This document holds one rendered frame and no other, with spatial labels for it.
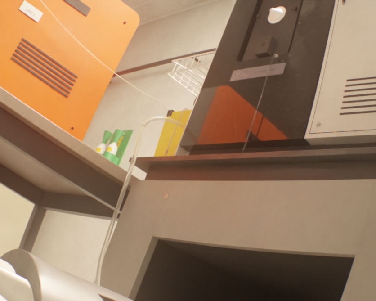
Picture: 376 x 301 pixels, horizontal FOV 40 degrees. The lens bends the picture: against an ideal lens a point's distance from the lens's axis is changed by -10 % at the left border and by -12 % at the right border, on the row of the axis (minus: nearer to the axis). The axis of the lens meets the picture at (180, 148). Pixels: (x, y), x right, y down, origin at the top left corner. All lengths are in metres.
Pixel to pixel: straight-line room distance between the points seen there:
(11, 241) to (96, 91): 2.92
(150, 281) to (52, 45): 0.63
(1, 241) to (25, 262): 3.84
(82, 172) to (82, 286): 1.01
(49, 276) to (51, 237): 3.88
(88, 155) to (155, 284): 0.36
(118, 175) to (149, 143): 2.34
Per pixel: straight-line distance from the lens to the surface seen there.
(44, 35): 1.39
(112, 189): 1.43
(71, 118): 1.40
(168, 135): 1.50
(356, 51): 1.19
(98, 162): 1.37
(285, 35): 1.39
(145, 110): 3.99
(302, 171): 1.02
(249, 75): 1.35
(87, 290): 0.38
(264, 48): 1.38
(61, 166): 1.35
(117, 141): 3.92
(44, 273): 0.36
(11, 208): 4.24
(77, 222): 4.00
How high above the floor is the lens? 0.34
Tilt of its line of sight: 19 degrees up
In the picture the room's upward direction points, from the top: 21 degrees clockwise
